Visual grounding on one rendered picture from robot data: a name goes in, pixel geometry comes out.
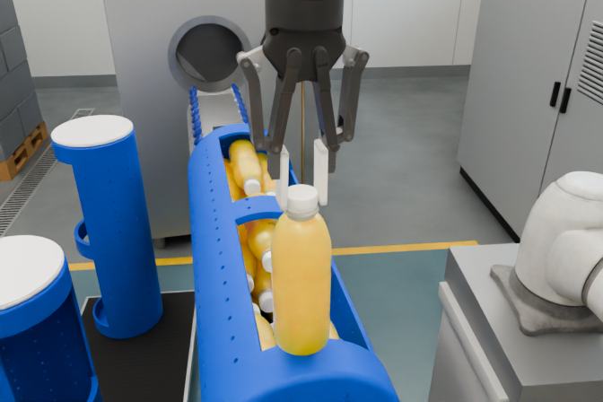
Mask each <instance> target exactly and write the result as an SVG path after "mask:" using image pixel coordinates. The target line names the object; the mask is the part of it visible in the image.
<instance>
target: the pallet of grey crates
mask: <svg viewBox="0 0 603 402"><path fill-rule="evenodd" d="M18 24H19V23H18V19H17V15H16V11H15V8H14V4H13V0H0V181H7V180H12V179H13V178H14V177H15V175H16V174H17V173H18V172H19V171H20V169H21V168H22V167H23V166H24V164H25V163H26V162H27V161H28V160H29V159H30V157H31V156H32V155H33V154H34V153H35V152H36V151H37V150H38V148H39V147H40V146H41V145H42V143H43V142H44V141H45V140H46V139H47V137H48V131H47V128H46V124H45V120H43V119H42V116H41V112H40V108H39V102H38V97H37V93H36V92H35V89H34V85H33V81H32V78H31V71H30V68H29V64H28V60H27V59H26V58H27V53H26V49H25V46H24V42H23V38H22V32H21V28H20V25H18Z"/></svg>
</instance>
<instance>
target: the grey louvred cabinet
mask: <svg viewBox="0 0 603 402"><path fill-rule="evenodd" d="M457 162H458V163H459V164H460V172H459V173H460V174H461V175H462V177H463V178H464V179H465V180H466V182H467V183H468V184H469V186H470V187H472V189H473V190H474V191H475V192H476V194H477V195H478V196H479V198H480V199H481V200H482V201H483V203H484V204H485V206H486V207H487V208H488V209H489V211H490V212H491V213H492V214H493V216H494V217H495V218H496V220H497V221H498V222H499V223H500V225H501V226H502V227H503V228H504V230H506V232H507V233H508V234H509V235H510V237H511V238H512V239H513V241H514V242H515V243H520V239H521V236H522V233H523V230H524V227H525V224H526V221H527V220H528V217H529V213H530V211H531V209H532V207H533V205H534V204H535V203H536V201H537V199H538V198H539V196H540V195H541V194H542V193H543V192H544V190H545V189H546V188H547V187H548V186H549V185H550V184H551V183H552V182H556V181H557V180H558V179H560V178H561V177H562V176H564V175H565V174H567V173H570V172H576V171H588V172H594V173H598V174H602V175H603V0H481V3H480V9H479V15H478V21H477V26H476V37H475V44H474V49H473V56H472V61H471V67H470V74H469V79H468V90H467V97H466V102H465V108H464V114H463V120H462V126H461V132H460V139H459V149H458V155H457Z"/></svg>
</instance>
